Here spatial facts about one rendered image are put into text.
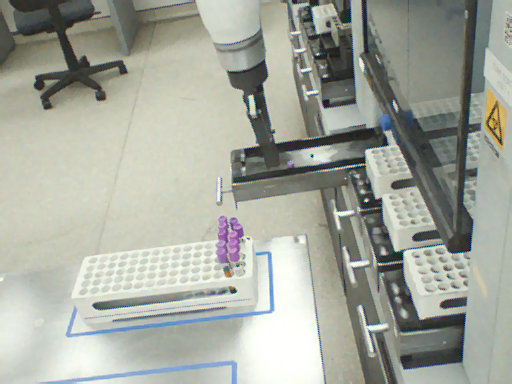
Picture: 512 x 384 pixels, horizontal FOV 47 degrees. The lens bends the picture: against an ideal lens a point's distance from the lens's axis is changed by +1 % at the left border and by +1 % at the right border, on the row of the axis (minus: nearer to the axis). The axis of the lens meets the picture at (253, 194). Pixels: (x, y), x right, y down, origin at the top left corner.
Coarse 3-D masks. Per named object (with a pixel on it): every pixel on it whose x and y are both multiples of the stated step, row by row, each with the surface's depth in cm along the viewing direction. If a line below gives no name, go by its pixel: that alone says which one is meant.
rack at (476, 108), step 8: (472, 96) 128; (480, 96) 128; (472, 104) 126; (480, 104) 126; (472, 112) 123; (480, 112) 123; (472, 120) 121; (480, 120) 122; (472, 128) 126; (480, 128) 125; (392, 144) 124
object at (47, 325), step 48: (288, 240) 107; (0, 288) 109; (48, 288) 107; (288, 288) 97; (0, 336) 99; (48, 336) 97; (96, 336) 95; (144, 336) 94; (192, 336) 92; (240, 336) 91; (288, 336) 89
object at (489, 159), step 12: (504, 24) 54; (504, 36) 55; (492, 96) 60; (492, 108) 61; (504, 108) 57; (492, 120) 61; (504, 120) 58; (492, 132) 62; (504, 132) 58; (492, 144) 62; (504, 144) 59; (492, 156) 63; (492, 168) 63; (504, 168) 60; (504, 180) 60; (504, 192) 61; (480, 276) 73; (480, 288) 74
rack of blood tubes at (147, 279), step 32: (96, 256) 102; (128, 256) 101; (160, 256) 99; (192, 256) 98; (96, 288) 96; (128, 288) 96; (160, 288) 93; (192, 288) 93; (224, 288) 96; (256, 288) 95; (96, 320) 97
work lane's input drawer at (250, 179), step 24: (288, 144) 135; (312, 144) 134; (336, 144) 133; (360, 144) 131; (384, 144) 127; (240, 168) 129; (264, 168) 130; (288, 168) 126; (312, 168) 126; (336, 168) 125; (216, 192) 134; (240, 192) 127; (264, 192) 128; (288, 192) 128
